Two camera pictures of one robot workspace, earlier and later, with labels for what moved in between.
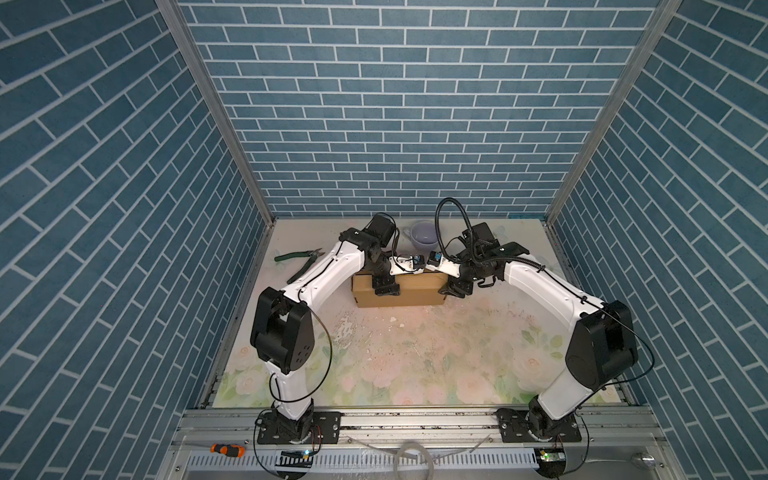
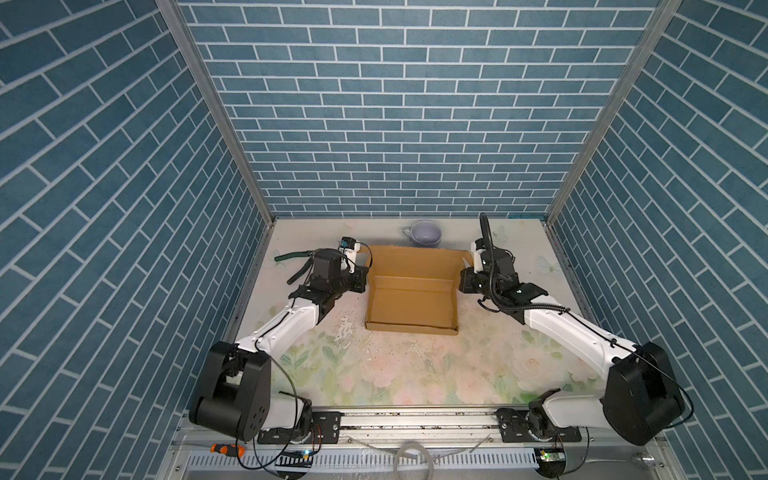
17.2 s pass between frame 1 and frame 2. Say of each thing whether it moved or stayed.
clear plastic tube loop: stayed
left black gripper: moved
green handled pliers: stayed
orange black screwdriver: stayed
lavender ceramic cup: stayed
